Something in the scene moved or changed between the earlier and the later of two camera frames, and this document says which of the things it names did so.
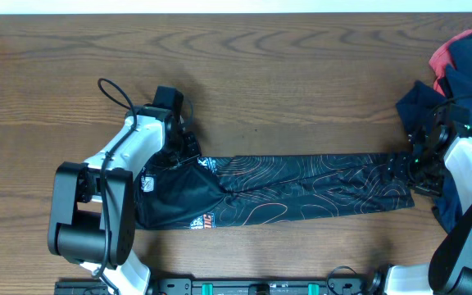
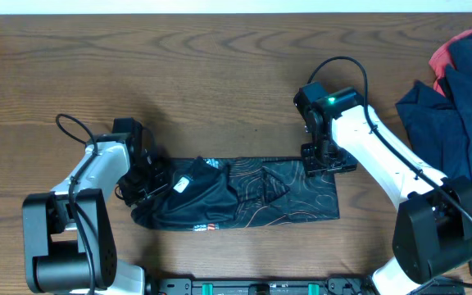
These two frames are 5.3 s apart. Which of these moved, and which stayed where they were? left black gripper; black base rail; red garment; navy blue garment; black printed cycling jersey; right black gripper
Moved: black printed cycling jersey; right black gripper; left black gripper
Stayed: navy blue garment; black base rail; red garment
